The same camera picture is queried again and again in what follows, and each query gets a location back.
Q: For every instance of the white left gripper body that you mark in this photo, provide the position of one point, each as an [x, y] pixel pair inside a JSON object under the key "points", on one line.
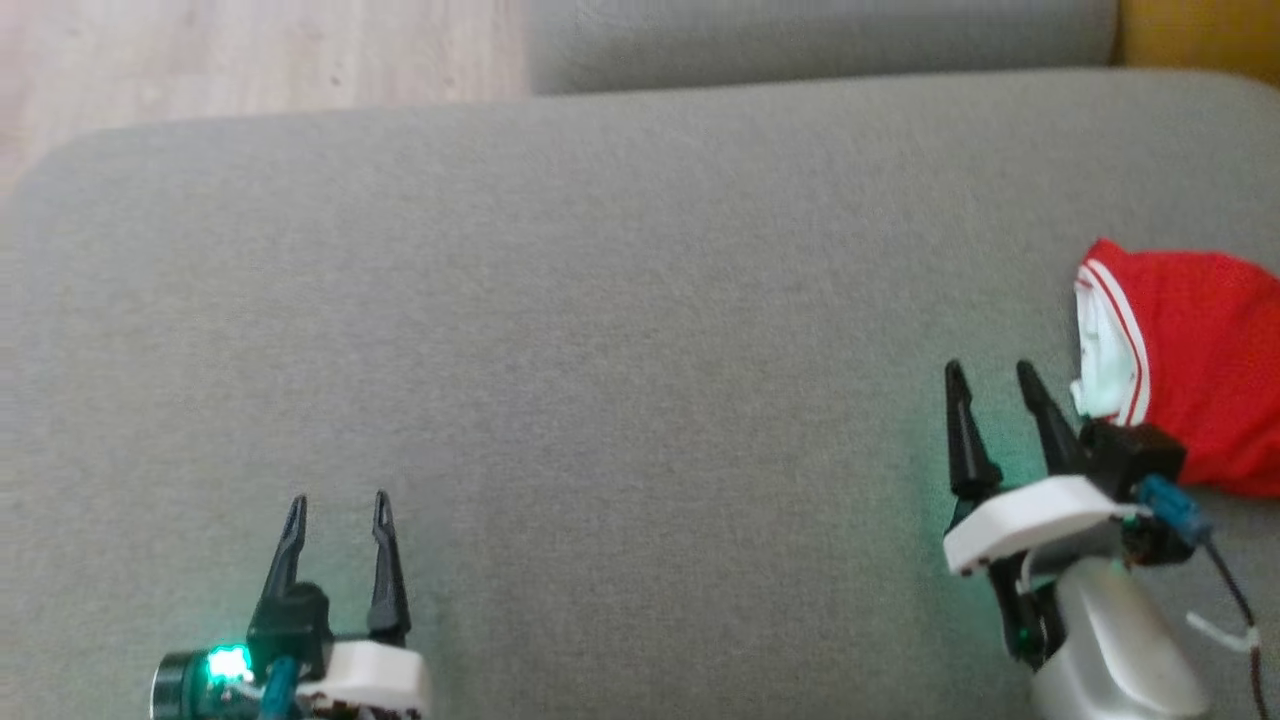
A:
{"points": [[375, 680]]}

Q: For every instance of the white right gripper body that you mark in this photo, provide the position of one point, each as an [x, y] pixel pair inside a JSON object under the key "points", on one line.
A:
{"points": [[1035, 520]]}

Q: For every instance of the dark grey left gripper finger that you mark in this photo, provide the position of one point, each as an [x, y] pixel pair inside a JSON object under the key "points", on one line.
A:
{"points": [[285, 550], [388, 585]]}

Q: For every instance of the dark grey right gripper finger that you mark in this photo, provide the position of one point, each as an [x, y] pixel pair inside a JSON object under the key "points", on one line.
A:
{"points": [[1050, 425], [968, 440]]}

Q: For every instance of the red white-striped garment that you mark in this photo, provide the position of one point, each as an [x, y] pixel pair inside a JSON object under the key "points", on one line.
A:
{"points": [[1200, 350]]}

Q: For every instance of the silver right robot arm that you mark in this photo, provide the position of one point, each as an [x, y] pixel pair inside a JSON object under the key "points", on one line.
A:
{"points": [[1120, 650]]}

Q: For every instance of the large grey sofa seat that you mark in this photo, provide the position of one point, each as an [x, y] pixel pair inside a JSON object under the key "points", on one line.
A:
{"points": [[600, 350]]}

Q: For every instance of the yellow sofa back cushion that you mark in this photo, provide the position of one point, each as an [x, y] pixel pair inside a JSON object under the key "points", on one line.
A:
{"points": [[1200, 35]]}

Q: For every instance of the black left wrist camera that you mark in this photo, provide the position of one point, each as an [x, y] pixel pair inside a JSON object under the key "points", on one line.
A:
{"points": [[290, 625]]}

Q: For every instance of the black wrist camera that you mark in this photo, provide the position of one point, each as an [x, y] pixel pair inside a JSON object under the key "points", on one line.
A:
{"points": [[1130, 455], [290, 625]]}

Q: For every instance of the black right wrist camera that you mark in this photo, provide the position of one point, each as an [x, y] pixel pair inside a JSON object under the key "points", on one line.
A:
{"points": [[1130, 455]]}

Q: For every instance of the blue right camera connector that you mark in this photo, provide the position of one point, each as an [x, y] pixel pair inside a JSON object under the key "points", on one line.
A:
{"points": [[1175, 505]]}

